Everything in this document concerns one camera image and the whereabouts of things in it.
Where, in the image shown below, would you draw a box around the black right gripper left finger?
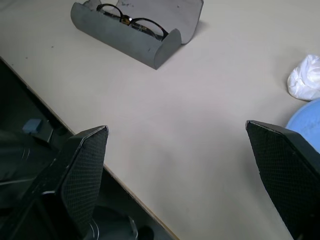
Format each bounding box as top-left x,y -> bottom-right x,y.
0,125 -> 110,240

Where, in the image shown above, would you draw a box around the tortoiseshell round glasses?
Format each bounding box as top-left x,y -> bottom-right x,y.
96,3 -> 170,42

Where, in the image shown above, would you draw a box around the crumpled white tissue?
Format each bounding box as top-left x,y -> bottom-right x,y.
286,53 -> 320,102

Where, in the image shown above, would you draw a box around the dark rounded shape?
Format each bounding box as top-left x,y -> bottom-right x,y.
91,204 -> 176,240

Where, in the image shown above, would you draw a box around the small grey blue block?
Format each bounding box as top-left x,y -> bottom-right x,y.
22,118 -> 43,135

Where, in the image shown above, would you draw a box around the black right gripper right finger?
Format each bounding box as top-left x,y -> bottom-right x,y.
245,120 -> 320,240

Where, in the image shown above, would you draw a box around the blue plate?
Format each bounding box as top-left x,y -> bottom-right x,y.
284,97 -> 320,151

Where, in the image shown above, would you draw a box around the grey open glasses case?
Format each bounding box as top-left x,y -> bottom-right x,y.
70,0 -> 205,71

